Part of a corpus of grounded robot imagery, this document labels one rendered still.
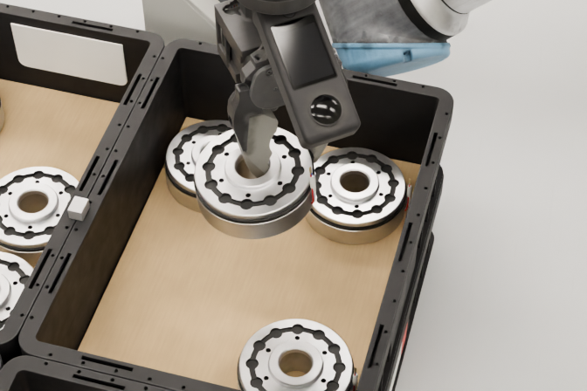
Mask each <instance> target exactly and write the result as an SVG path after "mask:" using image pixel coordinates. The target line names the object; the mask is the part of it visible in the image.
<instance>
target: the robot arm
mask: <svg viewBox="0 0 587 391"><path fill-rule="evenodd" d="M218 1H219V2H220V3H216V4H214V9H215V21H216V33H217V46H218V53H219V55H220V57H221V59H222V60H223V61H224V64H225V66H226V67H227V68H228V70H229V72H230V73H231V75H232V77H233V79H234V80H235V82H236V83H238V82H242V83H239V84H236V85H235V91H234V92H233V93H232V95H231V96H230V98H229V99H228V106H227V112H228V118H229V121H230V123H231V127H232V129H233V132H234V133H235V135H236V138H237V140H238V146H239V149H240V151H241V154H242V155H243V158H244V160H245V163H246V165H247V167H248V168H249V170H250V171H251V172H252V174H253V175H254V176H256V177H257V178H260V177H261V176H263V175H264V174H265V173H266V172H267V171H268V169H269V167H270V165H269V164H268V162H269V159H270V157H271V155H272V151H271V149H270V141H271V139H272V137H273V135H274V134H275V133H276V131H277V127H278V121H277V119H276V117H275V115H274V114H273V111H276V110H277V109H278V107H279V106H284V105H286V108H287V111H288V114H289V117H290V120H291V121H292V124H293V128H294V131H295V133H296V135H297V138H298V141H299V143H300V146H301V147H302V148H304V149H307V150H308V152H309V153H310V155H311V157H312V159H313V162H314V163H316V162H317V161H318V159H319V158H320V156H321V154H322V153H323V151H324V149H325V148H326V146H327V145H328V144H329V142H332V141H337V140H340V139H342V138H345V137H348V136H350V135H353V134H354V133H355V132H356V131H357V129H358V128H359V127H360V125H361V121H360V119H359V116H358V114H357V111H356V108H355V105H354V102H353V100H352V98H351V96H350V93H349V89H348V81H347V79H346V77H345V75H344V73H343V71H342V67H343V69H346V70H350V71H356V72H364V73H368V74H373V75H378V76H383V77H388V76H392V75H397V74H400V73H405V72H411V71H414V70H417V69H421V68H424V67H427V66H429V65H434V64H437V63H438V62H441V61H443V60H445V59H446V58H448V57H449V56H450V47H451V45H450V43H447V41H446V40H447V39H448V38H451V37H453V36H455V35H457V34H459V33H461V32H462V31H463V30H464V29H465V28H466V25H467V22H468V18H469V14H470V11H472V10H475V9H476V8H478V7H480V6H481V5H483V4H485V3H488V2H490V1H492V0H319V3H320V6H321V10H322V12H323V15H324V17H325V20H326V23H327V26H328V30H329V33H330V36H331V38H332V41H333V43H332V45H331V43H330V40H329V38H328V34H327V32H326V29H325V26H324V24H323V22H322V19H321V15H320V13H319V11H318V8H317V6H316V3H315V1H316V0H218ZM226 9H228V10H226ZM221 29H222V39H221ZM222 40H223V44H222ZM334 48H335V49H336V52H337V54H338V55H337V54H335V49H334Z"/></svg>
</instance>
